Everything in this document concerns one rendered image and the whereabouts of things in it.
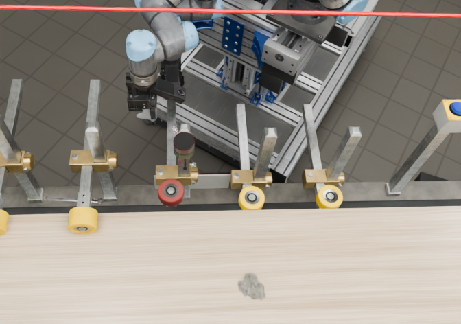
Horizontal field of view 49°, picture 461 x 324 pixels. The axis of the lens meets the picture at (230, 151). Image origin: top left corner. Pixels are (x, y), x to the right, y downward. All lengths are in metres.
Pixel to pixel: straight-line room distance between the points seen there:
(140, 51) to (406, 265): 0.98
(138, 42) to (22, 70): 1.86
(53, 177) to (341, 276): 1.63
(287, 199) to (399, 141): 1.28
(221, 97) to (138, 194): 0.99
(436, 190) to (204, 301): 1.00
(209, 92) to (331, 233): 1.29
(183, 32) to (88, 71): 1.73
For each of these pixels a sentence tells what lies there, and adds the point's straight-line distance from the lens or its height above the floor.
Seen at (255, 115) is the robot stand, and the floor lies 0.21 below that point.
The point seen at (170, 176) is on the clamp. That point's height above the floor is 0.87.
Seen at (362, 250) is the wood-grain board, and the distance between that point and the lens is 1.61.
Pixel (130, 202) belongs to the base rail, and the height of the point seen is 0.70.
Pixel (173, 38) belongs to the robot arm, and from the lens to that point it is 1.35.
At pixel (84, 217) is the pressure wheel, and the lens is 1.49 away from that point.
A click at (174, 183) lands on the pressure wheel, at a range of 1.59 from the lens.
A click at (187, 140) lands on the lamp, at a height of 1.14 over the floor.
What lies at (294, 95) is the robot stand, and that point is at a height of 0.21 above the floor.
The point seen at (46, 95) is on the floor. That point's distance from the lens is 2.99.
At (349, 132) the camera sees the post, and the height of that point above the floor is 1.11.
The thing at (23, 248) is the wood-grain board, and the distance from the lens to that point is 1.59.
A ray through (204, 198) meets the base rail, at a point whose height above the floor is 0.70.
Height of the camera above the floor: 2.33
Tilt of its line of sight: 59 degrees down
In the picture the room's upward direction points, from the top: 9 degrees clockwise
